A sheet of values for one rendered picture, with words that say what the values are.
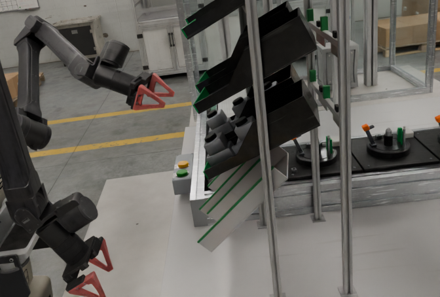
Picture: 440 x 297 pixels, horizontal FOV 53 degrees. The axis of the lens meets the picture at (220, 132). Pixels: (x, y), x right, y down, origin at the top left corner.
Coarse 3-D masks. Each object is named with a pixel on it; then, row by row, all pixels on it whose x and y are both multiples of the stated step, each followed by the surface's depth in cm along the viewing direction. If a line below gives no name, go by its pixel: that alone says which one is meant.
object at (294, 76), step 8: (280, 72) 116; (288, 72) 116; (296, 72) 116; (264, 80) 118; (272, 80) 117; (280, 80) 117; (288, 80) 104; (296, 80) 108; (272, 88) 105; (280, 88) 105; (248, 96) 120; (248, 104) 108; (248, 112) 108; (232, 136) 112
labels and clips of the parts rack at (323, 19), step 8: (312, 16) 112; (320, 16) 99; (320, 24) 99; (336, 32) 89; (320, 40) 107; (336, 48) 93; (336, 56) 94; (312, 72) 118; (312, 80) 119; (320, 88) 109; (328, 88) 104; (328, 96) 104; (336, 104) 96; (336, 120) 101
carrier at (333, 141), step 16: (320, 144) 150; (336, 144) 158; (288, 160) 153; (304, 160) 147; (320, 160) 146; (336, 160) 148; (352, 160) 147; (288, 176) 143; (304, 176) 141; (320, 176) 141
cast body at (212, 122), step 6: (210, 114) 117; (216, 114) 117; (222, 114) 117; (210, 120) 117; (216, 120) 117; (222, 120) 117; (228, 120) 118; (210, 126) 118; (216, 126) 118; (222, 126) 117; (228, 126) 117; (234, 126) 119; (210, 132) 118; (216, 132) 118
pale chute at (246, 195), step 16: (272, 160) 110; (256, 176) 112; (272, 176) 97; (240, 192) 115; (256, 192) 100; (224, 208) 117; (240, 208) 102; (256, 208) 101; (224, 224) 104; (208, 240) 107
